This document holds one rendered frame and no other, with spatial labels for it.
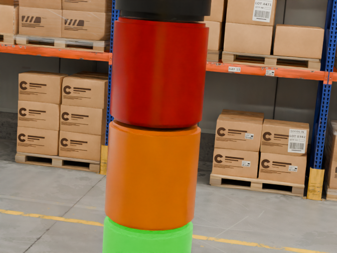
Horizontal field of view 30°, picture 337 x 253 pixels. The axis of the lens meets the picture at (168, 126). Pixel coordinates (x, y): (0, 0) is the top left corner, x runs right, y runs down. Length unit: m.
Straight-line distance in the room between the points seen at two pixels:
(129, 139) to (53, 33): 8.06
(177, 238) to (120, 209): 0.03
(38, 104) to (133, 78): 8.30
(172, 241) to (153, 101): 0.08
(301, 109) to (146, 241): 9.01
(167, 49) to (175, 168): 0.06
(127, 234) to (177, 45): 0.10
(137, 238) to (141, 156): 0.04
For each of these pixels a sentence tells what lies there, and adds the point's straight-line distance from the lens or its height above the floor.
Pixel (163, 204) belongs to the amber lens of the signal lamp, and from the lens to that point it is 0.33.
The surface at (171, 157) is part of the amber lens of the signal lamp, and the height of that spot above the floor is 2.26.
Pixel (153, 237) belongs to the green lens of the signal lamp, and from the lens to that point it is 0.34.
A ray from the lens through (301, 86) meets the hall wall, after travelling 9.27.
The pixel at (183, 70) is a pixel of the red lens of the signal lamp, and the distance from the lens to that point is 0.32.
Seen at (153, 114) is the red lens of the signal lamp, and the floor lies 2.28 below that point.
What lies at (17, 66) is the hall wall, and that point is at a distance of 10.09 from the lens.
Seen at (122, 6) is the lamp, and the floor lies 2.33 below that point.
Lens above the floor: 2.34
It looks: 11 degrees down
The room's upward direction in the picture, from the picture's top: 4 degrees clockwise
